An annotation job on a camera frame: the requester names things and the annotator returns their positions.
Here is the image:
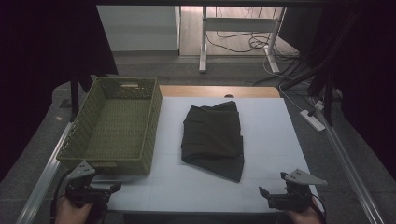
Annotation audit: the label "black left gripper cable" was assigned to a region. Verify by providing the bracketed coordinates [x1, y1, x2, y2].
[49, 169, 75, 224]

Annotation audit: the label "dark cloth garment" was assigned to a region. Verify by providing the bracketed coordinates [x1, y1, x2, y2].
[180, 100, 246, 183]

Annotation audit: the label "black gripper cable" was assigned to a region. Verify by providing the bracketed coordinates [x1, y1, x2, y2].
[49, 169, 75, 224]
[311, 193, 327, 220]

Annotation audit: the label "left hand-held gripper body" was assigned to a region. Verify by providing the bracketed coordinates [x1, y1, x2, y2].
[64, 160, 113, 209]

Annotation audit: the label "black stand post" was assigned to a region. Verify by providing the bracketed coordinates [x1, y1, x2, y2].
[69, 72, 80, 123]
[322, 70, 334, 127]

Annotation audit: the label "person's left hand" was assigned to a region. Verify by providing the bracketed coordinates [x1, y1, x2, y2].
[55, 197, 94, 224]

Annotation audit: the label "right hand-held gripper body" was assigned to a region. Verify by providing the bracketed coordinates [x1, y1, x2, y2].
[266, 168, 328, 213]

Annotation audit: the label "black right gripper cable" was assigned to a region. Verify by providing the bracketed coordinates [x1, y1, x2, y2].
[311, 193, 327, 220]

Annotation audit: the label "white desk frame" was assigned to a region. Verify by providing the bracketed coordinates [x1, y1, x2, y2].
[199, 6, 288, 75]

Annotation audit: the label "white power cable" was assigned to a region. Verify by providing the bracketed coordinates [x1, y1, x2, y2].
[262, 55, 305, 114]

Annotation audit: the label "green woven plastic basket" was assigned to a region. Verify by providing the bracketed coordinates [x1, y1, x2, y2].
[56, 77, 163, 176]

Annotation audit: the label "black curtain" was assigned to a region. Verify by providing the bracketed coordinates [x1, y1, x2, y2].
[0, 0, 120, 182]
[279, 0, 396, 181]

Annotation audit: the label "person's right hand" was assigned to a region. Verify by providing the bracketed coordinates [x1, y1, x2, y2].
[284, 199, 325, 224]

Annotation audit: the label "white cabinet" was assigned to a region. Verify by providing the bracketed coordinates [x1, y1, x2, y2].
[96, 5, 182, 52]

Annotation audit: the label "white table mat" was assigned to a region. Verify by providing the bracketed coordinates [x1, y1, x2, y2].
[106, 96, 325, 215]

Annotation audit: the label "white power strip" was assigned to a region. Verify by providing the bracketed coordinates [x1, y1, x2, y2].
[299, 109, 327, 133]

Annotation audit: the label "aluminium frame rail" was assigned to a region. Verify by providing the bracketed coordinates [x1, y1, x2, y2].
[15, 121, 75, 224]
[310, 97, 386, 224]

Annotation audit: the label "tangled black floor cables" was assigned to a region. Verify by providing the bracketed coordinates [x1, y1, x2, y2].
[205, 31, 301, 62]

